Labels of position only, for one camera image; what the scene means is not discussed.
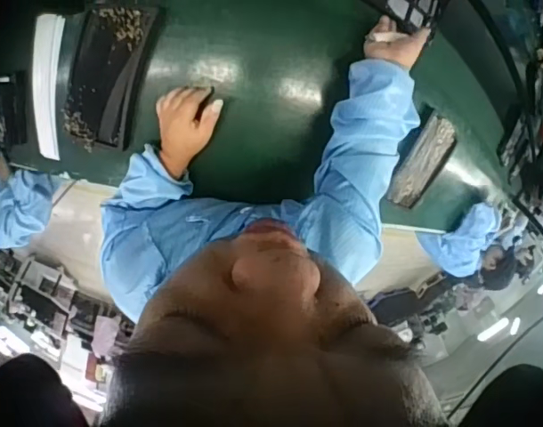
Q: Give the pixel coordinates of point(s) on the person's left hand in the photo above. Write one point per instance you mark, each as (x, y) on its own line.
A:
(182, 124)

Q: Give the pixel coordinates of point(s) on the person's right hand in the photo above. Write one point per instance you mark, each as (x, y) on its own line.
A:
(394, 49)

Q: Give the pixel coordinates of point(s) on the black compartment tray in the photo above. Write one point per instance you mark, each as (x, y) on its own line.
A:
(409, 13)

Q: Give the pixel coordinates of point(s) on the long black parts tray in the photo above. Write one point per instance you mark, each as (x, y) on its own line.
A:
(107, 84)

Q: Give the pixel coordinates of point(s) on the pile of small tan parts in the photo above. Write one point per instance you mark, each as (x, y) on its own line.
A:
(122, 26)
(79, 126)

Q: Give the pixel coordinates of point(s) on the black tray of grey parts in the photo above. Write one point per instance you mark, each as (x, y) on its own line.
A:
(425, 155)

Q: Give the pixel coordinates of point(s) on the rack of black trays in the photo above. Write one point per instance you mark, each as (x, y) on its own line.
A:
(527, 147)

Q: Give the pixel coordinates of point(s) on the cluttered storage shelves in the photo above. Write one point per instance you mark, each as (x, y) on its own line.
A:
(53, 307)

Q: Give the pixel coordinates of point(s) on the grey workstation equipment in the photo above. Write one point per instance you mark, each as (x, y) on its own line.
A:
(431, 307)

